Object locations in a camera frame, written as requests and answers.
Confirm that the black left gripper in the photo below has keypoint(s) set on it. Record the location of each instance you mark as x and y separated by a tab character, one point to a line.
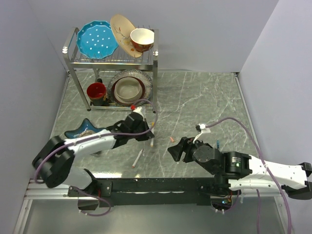
147	137

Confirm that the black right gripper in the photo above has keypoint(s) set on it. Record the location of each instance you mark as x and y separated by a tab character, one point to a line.
176	151

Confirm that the white pen yellow end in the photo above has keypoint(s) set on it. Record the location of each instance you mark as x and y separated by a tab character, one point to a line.
152	139

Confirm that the white pen orange end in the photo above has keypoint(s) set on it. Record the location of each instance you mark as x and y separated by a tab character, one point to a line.
137	158

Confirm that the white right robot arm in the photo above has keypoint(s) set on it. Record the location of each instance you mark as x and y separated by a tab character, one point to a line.
241	171

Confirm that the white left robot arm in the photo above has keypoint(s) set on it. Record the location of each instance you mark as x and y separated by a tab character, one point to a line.
54	163

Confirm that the beige ceramic bowl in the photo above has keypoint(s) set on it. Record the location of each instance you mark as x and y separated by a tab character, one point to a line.
128	90

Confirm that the steel dish rack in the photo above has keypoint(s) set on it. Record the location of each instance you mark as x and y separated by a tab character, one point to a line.
117	62

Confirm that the blue star-shaped dish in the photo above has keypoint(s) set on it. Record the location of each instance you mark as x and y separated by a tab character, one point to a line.
85	129

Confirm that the red mug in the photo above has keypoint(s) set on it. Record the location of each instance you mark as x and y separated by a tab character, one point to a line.
97	93

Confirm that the red and white bowl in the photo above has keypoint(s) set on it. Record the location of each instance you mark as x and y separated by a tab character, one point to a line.
142	39

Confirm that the blue polka dot plate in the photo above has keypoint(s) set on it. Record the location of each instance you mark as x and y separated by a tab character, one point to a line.
96	40

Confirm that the beige floral plate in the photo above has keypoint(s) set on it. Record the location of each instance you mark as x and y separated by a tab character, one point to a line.
121	28

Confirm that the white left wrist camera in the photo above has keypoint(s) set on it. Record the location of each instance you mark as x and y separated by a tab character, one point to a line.
139	110

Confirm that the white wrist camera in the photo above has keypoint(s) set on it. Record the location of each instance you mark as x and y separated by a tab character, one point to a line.
203	129
139	110

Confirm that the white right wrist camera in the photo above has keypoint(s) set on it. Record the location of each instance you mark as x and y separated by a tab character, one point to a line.
203	129

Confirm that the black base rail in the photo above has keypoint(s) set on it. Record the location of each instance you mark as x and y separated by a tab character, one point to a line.
152	191

